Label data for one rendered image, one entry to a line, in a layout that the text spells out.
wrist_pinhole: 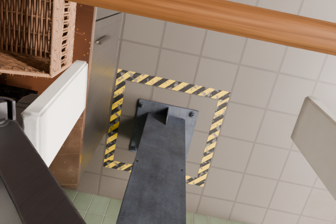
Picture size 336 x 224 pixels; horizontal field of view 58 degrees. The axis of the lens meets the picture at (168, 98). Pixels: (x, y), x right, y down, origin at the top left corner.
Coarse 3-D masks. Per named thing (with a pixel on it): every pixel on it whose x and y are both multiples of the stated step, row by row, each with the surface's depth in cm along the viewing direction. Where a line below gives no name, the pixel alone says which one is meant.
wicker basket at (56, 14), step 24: (24, 0) 88; (48, 0) 88; (0, 24) 91; (24, 24) 91; (48, 24) 90; (72, 24) 89; (0, 48) 93; (24, 48) 93; (48, 48) 93; (72, 48) 92; (0, 72) 78; (24, 72) 79; (48, 72) 80
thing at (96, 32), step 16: (0, 0) 89; (80, 16) 90; (96, 16) 95; (112, 16) 118; (80, 32) 91; (96, 32) 99; (112, 32) 124; (80, 48) 93; (96, 48) 103; (112, 48) 130; (96, 64) 107; (112, 64) 137; (0, 80) 98; (16, 80) 98; (32, 80) 97; (48, 80) 97; (96, 80) 112; (112, 80) 145; (96, 96) 117; (96, 112) 123; (80, 128) 102; (96, 128) 129; (64, 144) 105; (80, 144) 104; (96, 144) 136; (64, 160) 107; (80, 160) 108; (64, 176) 109; (80, 176) 116
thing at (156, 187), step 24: (120, 72) 155; (120, 96) 160; (216, 96) 157; (144, 120) 162; (168, 120) 155; (192, 120) 161; (216, 120) 161; (144, 144) 127; (168, 144) 132; (120, 168) 174; (144, 168) 111; (168, 168) 114; (144, 192) 98; (168, 192) 101; (120, 216) 86; (144, 216) 88; (168, 216) 90
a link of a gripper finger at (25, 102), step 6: (24, 96) 14; (30, 96) 14; (36, 96) 14; (18, 102) 13; (24, 102) 13; (30, 102) 13; (18, 108) 13; (24, 108) 13; (18, 114) 12; (18, 120) 12
